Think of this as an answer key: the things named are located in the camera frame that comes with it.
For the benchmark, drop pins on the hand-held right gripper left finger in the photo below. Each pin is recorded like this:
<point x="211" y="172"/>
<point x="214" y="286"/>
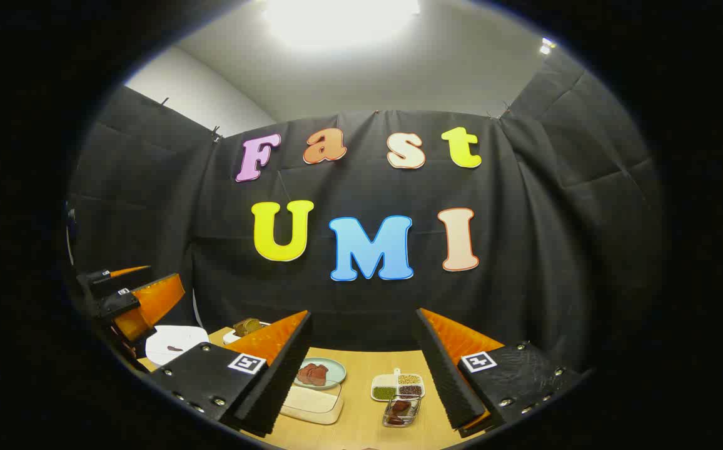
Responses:
<point x="199" y="375"/>

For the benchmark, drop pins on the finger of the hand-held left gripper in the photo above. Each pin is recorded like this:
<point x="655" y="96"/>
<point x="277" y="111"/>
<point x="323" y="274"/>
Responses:
<point x="96" y="280"/>
<point x="149" y="303"/>

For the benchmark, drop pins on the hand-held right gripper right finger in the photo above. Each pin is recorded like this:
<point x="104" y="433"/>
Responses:
<point x="518" y="375"/>

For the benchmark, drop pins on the white rice cooker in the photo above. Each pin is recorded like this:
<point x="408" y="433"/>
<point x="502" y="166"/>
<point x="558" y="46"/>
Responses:
<point x="171" y="340"/>

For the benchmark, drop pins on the white divided rice dish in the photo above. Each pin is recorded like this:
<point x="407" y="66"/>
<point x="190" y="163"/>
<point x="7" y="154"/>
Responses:
<point x="397" y="384"/>

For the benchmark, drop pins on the white toaster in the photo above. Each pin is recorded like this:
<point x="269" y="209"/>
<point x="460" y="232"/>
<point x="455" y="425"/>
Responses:
<point x="231" y="337"/>

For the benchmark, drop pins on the brown bread slice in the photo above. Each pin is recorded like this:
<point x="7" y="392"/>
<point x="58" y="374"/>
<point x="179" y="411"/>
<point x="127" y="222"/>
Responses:
<point x="247" y="326"/>

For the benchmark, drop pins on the red meat slice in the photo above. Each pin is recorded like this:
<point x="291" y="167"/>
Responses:
<point x="321" y="373"/>
<point x="305" y="375"/>

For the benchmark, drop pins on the cream cutting board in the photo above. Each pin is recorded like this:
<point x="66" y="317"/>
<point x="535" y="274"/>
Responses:
<point x="311" y="406"/>

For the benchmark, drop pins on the pale green plate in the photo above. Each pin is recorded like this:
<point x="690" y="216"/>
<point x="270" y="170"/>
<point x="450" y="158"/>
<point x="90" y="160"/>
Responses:
<point x="333" y="372"/>

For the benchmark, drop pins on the black backdrop cloth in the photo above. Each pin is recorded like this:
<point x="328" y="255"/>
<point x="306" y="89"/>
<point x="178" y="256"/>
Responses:
<point x="368" y="300"/>

